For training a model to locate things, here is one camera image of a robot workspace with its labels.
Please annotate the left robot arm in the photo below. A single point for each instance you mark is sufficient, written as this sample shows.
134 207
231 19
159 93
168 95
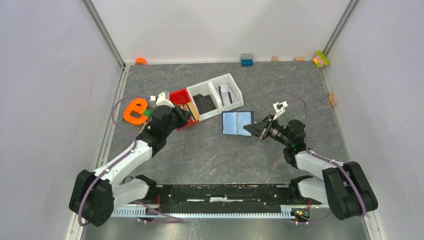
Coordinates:
96 194

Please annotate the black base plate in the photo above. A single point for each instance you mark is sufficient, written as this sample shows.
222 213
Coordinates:
274 194

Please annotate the green toy block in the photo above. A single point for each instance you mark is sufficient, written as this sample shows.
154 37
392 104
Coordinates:
147 113

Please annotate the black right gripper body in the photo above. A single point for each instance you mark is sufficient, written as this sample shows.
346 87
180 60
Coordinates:
275 131

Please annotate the orange round toy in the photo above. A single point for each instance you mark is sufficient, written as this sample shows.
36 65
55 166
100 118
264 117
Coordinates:
140 61

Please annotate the white bin with cards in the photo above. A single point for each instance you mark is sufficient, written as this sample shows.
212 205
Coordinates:
228 79

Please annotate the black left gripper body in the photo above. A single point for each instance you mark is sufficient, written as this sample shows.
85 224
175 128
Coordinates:
168 129

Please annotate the black wallets in bin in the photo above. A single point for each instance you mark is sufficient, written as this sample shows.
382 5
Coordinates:
204 103

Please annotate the red bin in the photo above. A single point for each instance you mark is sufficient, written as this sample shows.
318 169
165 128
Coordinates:
181 98

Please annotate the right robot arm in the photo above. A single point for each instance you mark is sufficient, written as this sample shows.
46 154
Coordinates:
341 186

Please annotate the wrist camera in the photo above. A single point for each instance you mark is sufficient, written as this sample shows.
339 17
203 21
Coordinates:
163 99
279 108

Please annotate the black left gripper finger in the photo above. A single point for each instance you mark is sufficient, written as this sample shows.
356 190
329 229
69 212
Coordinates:
184 115
179 121

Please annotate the flat tan wooden block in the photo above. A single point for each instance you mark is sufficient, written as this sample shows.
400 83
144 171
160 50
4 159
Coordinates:
299 59

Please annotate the curved wooden block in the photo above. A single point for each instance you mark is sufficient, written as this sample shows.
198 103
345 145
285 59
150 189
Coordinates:
331 99

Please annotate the blue grey toy brick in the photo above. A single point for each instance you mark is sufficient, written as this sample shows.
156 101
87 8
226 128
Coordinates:
246 59

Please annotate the orange letter-shaped toy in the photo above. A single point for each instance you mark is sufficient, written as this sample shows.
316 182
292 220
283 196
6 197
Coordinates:
134 113

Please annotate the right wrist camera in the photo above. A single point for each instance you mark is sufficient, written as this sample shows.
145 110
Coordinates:
279 108

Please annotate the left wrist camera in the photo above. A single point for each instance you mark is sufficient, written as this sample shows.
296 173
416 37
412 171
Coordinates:
163 99

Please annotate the multicolour brick stack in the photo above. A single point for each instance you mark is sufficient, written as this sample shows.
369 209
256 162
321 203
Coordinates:
321 60

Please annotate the blue card holder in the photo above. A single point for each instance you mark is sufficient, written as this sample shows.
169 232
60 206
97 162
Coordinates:
233 122

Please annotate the white bin with wallets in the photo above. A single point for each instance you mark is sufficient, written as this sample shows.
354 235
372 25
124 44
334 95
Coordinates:
205 88

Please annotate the white cards in bin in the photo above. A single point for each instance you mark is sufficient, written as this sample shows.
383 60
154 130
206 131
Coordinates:
226 95

